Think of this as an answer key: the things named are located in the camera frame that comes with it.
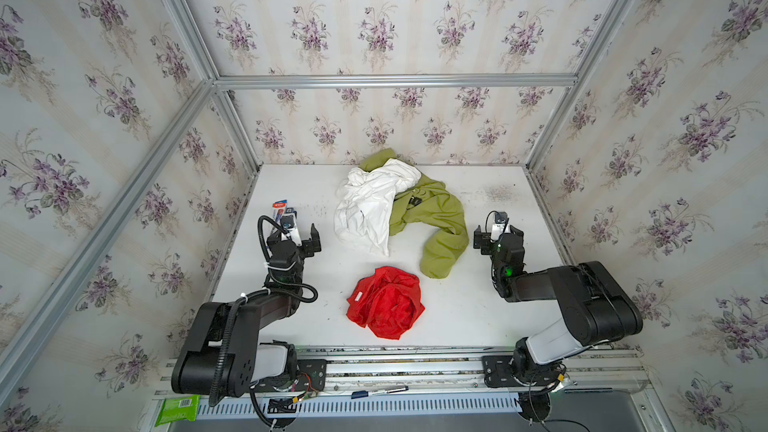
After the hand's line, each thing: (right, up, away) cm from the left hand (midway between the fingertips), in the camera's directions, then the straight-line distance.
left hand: (295, 224), depth 87 cm
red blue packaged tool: (-11, +4, +17) cm, 21 cm away
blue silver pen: (+21, -39, -17) cm, 47 cm away
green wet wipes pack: (-22, -41, -19) cm, 50 cm away
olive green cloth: (+42, +6, +14) cm, 44 cm away
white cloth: (+19, +5, +11) cm, 23 cm away
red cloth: (+28, -19, -12) cm, 35 cm away
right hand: (+61, -2, +5) cm, 62 cm away
